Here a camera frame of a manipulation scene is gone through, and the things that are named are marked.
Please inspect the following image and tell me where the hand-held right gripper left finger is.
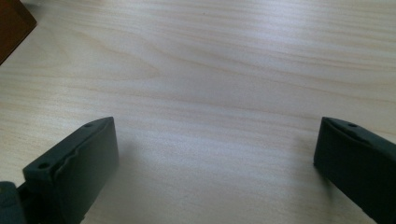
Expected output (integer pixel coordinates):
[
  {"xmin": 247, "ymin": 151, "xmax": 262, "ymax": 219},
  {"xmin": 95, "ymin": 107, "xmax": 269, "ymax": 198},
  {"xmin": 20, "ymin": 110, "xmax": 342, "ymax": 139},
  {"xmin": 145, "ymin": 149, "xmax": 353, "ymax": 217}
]
[{"xmin": 21, "ymin": 116, "xmax": 120, "ymax": 224}]

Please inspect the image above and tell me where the dark brown wooden box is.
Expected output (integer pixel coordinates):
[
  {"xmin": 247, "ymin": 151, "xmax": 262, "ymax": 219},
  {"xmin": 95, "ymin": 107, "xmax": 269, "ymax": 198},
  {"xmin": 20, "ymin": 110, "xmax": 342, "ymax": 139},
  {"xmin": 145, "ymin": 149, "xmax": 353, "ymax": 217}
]
[{"xmin": 0, "ymin": 0, "xmax": 38, "ymax": 66}]

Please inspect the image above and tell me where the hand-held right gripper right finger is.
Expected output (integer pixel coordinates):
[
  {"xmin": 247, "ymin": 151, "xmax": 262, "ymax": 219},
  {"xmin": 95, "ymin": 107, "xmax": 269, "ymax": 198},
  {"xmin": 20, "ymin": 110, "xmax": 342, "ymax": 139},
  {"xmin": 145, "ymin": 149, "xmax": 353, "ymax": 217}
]
[{"xmin": 313, "ymin": 116, "xmax": 396, "ymax": 224}]

